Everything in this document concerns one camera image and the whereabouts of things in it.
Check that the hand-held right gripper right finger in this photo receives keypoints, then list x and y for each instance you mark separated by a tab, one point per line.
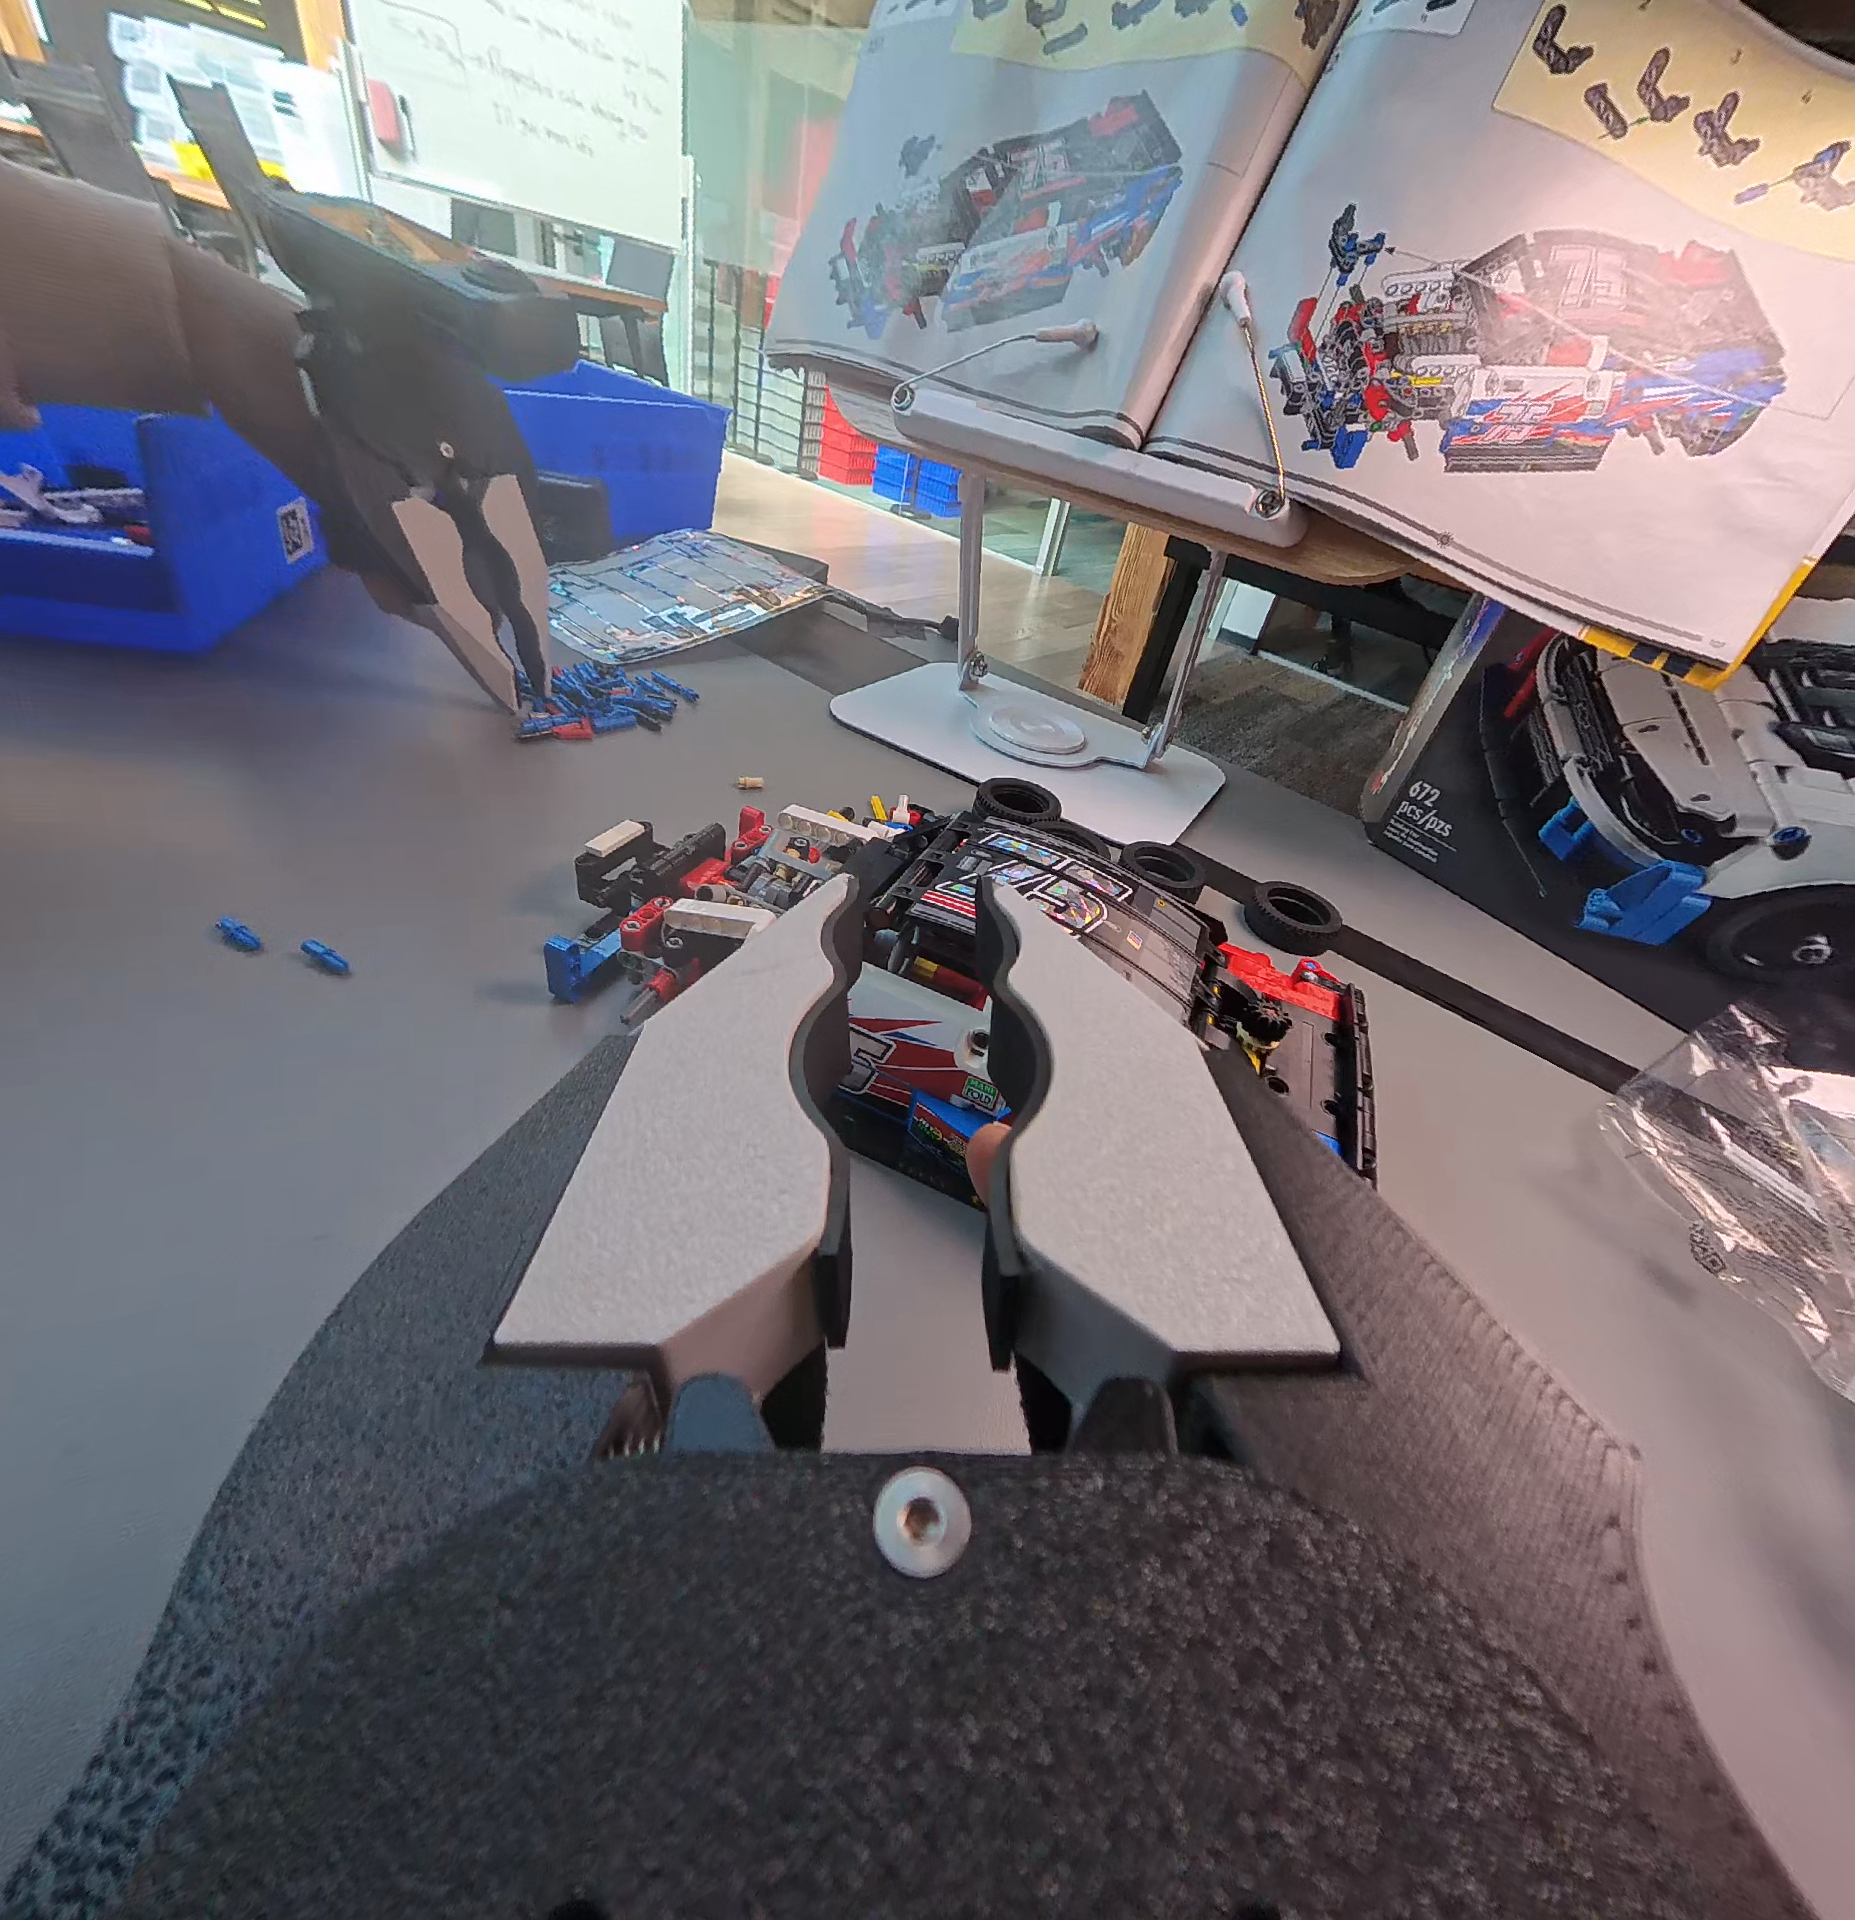
1152	1216

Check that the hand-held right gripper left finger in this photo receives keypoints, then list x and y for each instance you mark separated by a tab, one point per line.
687	1200

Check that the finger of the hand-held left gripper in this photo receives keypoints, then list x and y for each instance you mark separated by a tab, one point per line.
440	571
527	586

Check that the pile of blue brick pins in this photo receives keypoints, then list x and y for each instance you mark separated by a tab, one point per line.
612	704

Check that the toy brick race car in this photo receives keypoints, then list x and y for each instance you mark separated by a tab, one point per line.
1106	915

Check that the blue connector peg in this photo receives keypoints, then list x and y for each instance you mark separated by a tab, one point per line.
240	935
325	957

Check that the white book stand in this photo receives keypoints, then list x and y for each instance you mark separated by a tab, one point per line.
1048	781

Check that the building instruction booklet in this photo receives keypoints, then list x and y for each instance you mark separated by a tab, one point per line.
1543	376

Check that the person's left forearm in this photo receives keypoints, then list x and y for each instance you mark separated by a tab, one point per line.
117	285

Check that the grey desk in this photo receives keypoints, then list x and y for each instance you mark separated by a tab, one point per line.
193	1200

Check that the person's right hand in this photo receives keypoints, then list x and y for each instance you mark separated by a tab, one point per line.
988	1168

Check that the holographic sticker sheet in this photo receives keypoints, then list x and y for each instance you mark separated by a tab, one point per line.
687	592

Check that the blue storage bin with tag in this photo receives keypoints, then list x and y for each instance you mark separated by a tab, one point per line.
208	571

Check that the red whiteboard eraser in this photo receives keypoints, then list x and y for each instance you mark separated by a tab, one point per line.
390	114

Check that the whiteboard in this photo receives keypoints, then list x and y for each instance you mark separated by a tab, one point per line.
522	121

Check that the black toy tyre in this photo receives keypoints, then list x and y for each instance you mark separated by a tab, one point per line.
1162	872
1074	833
1294	918
1021	800

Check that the stack of red blue bins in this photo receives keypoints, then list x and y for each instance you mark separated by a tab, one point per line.
881	457

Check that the pile of mixed brick pieces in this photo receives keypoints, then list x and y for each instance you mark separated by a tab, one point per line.
896	810

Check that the toy car set box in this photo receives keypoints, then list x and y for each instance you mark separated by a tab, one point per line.
1467	885

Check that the pile of clear plastic bags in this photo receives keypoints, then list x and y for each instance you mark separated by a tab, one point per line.
1767	1184

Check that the wooden post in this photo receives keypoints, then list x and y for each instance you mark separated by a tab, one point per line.
1137	614

